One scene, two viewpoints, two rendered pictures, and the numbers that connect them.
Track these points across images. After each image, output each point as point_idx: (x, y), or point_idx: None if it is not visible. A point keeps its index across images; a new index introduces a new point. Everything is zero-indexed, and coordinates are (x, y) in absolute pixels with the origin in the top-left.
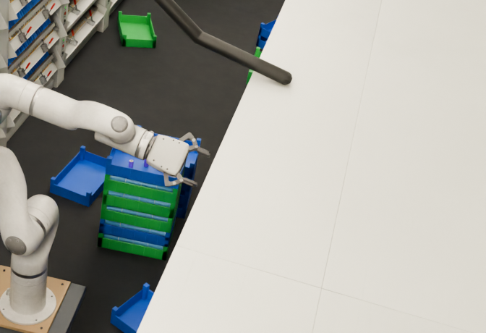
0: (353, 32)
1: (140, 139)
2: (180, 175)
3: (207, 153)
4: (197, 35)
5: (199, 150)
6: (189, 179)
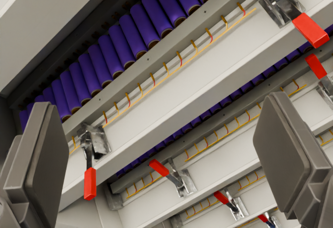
0: None
1: None
2: (329, 213)
3: (35, 115)
4: None
5: (20, 165)
6: (292, 139)
